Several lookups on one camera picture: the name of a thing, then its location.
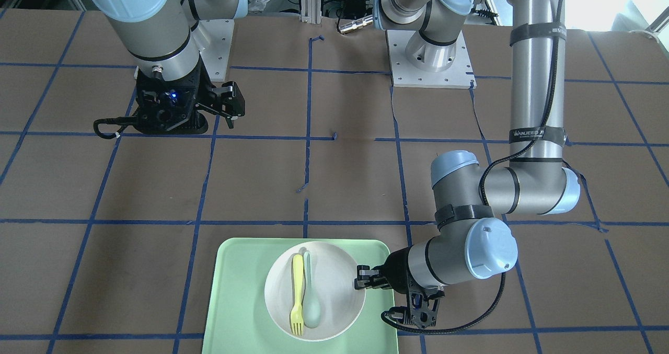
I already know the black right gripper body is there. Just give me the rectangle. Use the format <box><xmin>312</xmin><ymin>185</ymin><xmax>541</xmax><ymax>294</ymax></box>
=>
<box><xmin>135</xmin><ymin>64</ymin><xmax>209</xmax><ymax>135</ymax></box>

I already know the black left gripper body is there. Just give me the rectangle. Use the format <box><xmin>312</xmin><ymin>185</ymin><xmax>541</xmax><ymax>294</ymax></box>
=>
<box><xmin>380</xmin><ymin>248</ymin><xmax>418</xmax><ymax>294</ymax></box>

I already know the cream round plate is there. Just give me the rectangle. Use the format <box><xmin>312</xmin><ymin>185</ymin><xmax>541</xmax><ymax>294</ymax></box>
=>
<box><xmin>264</xmin><ymin>241</ymin><xmax>365</xmax><ymax>342</ymax></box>

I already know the teal plastic spoon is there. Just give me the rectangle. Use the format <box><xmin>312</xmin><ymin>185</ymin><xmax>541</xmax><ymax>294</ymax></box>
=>
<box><xmin>303</xmin><ymin>250</ymin><xmax>321</xmax><ymax>328</ymax></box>

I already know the yellow plastic fork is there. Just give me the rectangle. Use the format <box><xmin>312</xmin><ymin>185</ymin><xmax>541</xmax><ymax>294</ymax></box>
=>
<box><xmin>290</xmin><ymin>253</ymin><xmax>304</xmax><ymax>336</ymax></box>

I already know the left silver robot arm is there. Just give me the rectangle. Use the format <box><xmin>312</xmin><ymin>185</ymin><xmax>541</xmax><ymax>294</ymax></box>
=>
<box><xmin>353</xmin><ymin>0</ymin><xmax>580</xmax><ymax>294</ymax></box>

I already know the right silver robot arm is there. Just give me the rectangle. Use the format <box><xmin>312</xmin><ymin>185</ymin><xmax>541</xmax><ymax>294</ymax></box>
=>
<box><xmin>92</xmin><ymin>0</ymin><xmax>248</xmax><ymax>140</ymax></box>

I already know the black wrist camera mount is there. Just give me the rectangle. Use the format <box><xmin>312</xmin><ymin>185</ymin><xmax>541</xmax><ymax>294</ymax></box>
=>
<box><xmin>380</xmin><ymin>288</ymin><xmax>445</xmax><ymax>334</ymax></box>

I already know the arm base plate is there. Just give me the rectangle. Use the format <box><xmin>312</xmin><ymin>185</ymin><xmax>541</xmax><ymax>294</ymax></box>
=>
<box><xmin>386</xmin><ymin>30</ymin><xmax>477</xmax><ymax>89</ymax></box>
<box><xmin>191</xmin><ymin>19</ymin><xmax>235</xmax><ymax>83</ymax></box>

